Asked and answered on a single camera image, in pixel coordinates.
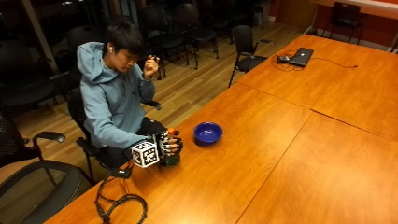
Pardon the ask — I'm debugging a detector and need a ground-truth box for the white marker cube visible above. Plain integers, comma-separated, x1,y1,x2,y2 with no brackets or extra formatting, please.
131,140,161,169

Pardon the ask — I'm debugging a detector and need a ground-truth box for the thin black laptop cable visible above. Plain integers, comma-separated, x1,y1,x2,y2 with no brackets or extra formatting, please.
270,49,360,73

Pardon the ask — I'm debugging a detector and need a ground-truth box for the blue bowl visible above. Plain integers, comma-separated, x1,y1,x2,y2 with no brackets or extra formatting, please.
193,121,225,147

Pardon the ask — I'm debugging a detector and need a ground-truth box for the black chair with armrests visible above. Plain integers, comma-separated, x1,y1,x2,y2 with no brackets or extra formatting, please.
173,3,221,71
141,6,193,80
0,40,72,116
226,24,276,89
321,1,368,45
67,25,105,57

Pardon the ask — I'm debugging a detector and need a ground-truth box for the white table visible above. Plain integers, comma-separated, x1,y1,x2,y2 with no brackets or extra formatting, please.
310,0,398,21

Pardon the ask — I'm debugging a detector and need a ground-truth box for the black mesh office chair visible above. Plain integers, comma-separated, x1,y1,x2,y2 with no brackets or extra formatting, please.
65,88,164,185
0,112,67,188

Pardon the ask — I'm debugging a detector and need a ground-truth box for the black curved-back chair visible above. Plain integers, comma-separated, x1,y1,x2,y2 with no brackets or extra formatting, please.
0,160,96,224

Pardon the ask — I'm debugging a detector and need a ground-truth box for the black laptop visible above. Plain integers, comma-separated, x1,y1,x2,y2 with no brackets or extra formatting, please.
288,47,316,68

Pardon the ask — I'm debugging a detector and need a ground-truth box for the person in blue hoodie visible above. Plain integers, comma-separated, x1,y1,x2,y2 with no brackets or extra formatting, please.
76,19,169,171

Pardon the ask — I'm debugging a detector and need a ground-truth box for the black glove cable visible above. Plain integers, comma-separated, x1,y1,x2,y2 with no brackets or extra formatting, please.
93,167,149,224

